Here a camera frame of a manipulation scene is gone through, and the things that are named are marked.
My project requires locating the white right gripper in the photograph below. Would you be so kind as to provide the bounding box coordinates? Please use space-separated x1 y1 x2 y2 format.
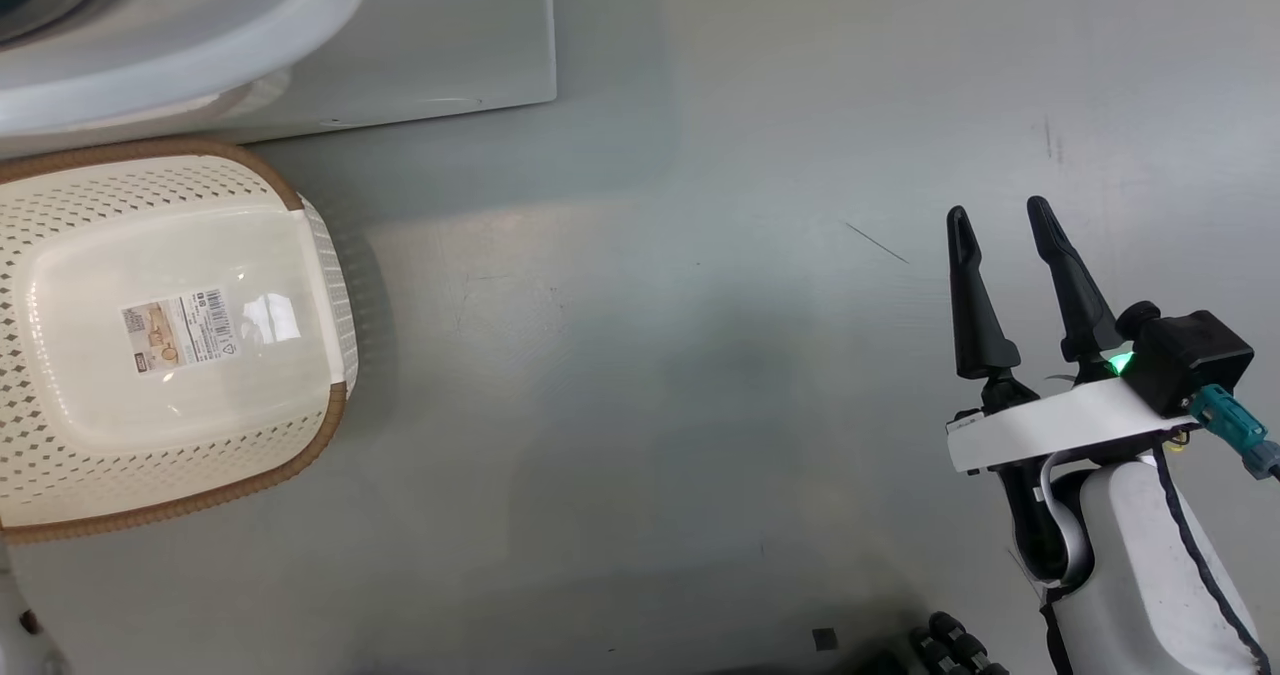
945 195 1199 474

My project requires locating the white front-load washing machine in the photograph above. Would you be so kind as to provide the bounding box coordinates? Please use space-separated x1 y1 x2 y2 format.
0 0 557 161

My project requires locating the basket product label sticker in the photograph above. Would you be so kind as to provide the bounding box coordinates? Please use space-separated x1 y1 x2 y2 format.
121 288 241 375

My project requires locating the cream perforated basket brown rim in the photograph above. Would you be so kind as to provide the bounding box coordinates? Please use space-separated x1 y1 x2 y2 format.
0 138 359 544

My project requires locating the teal cable connector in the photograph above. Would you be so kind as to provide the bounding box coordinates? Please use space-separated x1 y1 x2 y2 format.
1188 385 1280 481

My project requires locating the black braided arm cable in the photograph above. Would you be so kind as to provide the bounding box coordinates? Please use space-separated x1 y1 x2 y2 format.
1150 440 1273 675

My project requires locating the black ribbed hose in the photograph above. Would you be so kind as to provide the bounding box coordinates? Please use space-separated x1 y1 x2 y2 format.
908 610 1011 675

